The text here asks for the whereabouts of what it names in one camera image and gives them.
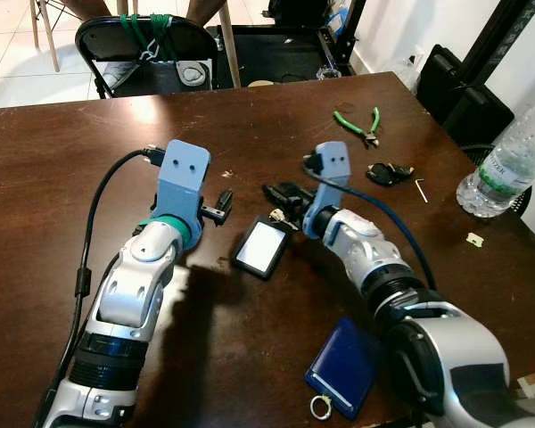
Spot grey tape roll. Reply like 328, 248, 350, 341
176, 60, 211, 88

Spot blue card wallet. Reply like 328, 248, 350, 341
305, 317, 382, 420

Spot black bag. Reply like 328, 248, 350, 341
416, 45, 516, 148

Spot person bare leg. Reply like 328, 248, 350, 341
67, 0, 112, 21
185, 0, 228, 26

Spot black folding chair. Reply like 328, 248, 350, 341
76, 15, 220, 99

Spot clear plastic water bottle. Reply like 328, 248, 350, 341
457, 89, 535, 218

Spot black slanted beam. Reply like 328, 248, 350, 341
455, 0, 535, 90

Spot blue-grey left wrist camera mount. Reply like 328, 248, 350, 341
152, 140, 211, 235

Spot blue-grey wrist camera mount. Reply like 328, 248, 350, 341
152, 140, 211, 235
301, 143, 351, 240

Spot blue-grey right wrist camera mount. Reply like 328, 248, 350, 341
301, 143, 351, 240

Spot green handled pliers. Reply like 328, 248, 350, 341
333, 107, 382, 149

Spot green cord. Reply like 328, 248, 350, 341
120, 12, 175, 63

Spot silver key ring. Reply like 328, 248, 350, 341
310, 396, 333, 421

